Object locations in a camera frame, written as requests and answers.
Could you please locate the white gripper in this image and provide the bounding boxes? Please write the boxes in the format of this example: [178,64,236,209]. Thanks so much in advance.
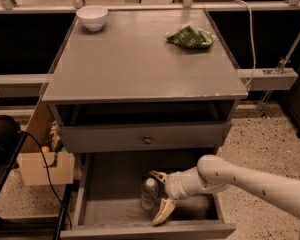
[149,170,188,226]

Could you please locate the clear plastic water bottle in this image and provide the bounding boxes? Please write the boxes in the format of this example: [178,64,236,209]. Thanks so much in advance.
[140,178,159,211]

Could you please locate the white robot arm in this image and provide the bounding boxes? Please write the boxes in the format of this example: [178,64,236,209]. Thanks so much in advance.
[150,155,300,240]

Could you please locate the round dark drawer knob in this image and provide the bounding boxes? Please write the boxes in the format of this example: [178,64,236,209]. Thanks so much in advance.
[143,135,152,145]

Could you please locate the open grey lower drawer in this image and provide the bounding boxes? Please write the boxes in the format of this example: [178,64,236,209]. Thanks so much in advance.
[60,149,236,240]

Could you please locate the closed grey upper drawer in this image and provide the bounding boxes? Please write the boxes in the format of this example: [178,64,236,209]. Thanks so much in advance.
[59,121,231,153]

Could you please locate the grey wooden cabinet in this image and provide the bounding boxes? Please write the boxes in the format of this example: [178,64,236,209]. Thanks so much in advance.
[41,8,249,240]

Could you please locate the items inside cardboard box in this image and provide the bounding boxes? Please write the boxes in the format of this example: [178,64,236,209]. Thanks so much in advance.
[41,121,64,153]

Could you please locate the cardboard box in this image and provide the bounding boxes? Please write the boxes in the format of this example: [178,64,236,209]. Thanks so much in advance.
[17,102,75,186]

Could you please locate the green snack bag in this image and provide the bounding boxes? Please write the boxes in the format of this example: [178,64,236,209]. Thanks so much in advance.
[166,25,215,49]

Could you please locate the black bag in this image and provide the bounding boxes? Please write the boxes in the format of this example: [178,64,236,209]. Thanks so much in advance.
[0,115,20,164]

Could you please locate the metal diagonal brace rod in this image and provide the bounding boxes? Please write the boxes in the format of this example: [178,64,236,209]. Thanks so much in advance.
[257,32,300,119]

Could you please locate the white ceramic bowl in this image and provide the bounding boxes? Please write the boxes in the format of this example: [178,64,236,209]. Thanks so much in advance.
[76,5,108,31]

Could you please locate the black cable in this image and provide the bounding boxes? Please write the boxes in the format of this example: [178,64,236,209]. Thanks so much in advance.
[18,129,73,230]

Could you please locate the black stand frame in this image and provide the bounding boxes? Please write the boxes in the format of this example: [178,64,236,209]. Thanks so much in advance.
[0,131,74,240]

